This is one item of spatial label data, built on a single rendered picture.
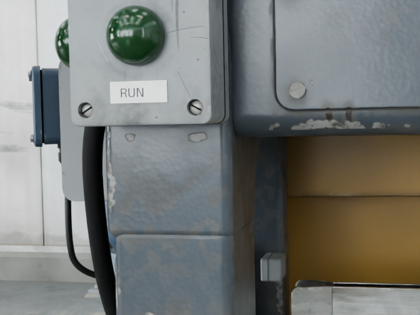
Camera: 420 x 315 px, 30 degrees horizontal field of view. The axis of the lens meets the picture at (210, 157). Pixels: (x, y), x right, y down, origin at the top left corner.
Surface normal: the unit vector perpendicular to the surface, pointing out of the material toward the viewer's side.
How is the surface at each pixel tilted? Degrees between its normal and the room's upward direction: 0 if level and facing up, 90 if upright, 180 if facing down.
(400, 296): 90
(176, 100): 90
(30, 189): 90
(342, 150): 90
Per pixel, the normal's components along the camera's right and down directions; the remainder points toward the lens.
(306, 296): 0.04, 0.05
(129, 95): -0.22, 0.06
